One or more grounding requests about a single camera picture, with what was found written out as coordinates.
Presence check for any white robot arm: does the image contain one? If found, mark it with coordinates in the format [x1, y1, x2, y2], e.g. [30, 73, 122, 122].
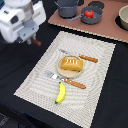
[0, 0, 46, 44]

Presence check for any red toy tomato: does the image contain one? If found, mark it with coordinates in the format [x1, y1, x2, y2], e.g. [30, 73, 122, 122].
[84, 10, 94, 18]

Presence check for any beige bowl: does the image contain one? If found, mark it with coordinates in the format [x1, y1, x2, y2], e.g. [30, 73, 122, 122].
[119, 5, 128, 30]

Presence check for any fork with wooden handle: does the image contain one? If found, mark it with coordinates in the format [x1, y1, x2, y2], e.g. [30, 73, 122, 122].
[44, 71, 86, 89]

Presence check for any brown toy chocolate bar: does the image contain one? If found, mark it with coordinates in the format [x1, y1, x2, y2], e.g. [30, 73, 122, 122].
[31, 39, 42, 46]

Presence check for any yellow toy banana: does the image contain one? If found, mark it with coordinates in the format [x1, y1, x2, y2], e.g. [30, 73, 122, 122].
[55, 82, 66, 104]

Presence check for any knife with wooden handle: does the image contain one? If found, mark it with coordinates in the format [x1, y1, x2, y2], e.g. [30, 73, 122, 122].
[59, 49, 98, 63]

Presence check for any dark grey tall pot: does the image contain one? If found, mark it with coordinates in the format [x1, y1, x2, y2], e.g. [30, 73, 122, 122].
[55, 0, 79, 18]

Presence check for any orange toy bread loaf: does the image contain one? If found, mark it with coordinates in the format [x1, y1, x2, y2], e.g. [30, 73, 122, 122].
[61, 58, 83, 71]

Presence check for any round wooden plate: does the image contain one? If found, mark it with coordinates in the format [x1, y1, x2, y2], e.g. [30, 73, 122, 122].
[57, 55, 83, 78]

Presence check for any grey pot with handle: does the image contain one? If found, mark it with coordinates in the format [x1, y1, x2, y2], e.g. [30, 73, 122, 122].
[68, 6, 103, 24]

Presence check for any black round lid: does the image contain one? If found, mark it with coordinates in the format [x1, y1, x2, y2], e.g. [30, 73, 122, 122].
[88, 1, 105, 9]

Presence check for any beige woven placemat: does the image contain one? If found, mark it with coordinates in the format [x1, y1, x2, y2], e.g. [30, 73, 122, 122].
[15, 31, 115, 128]

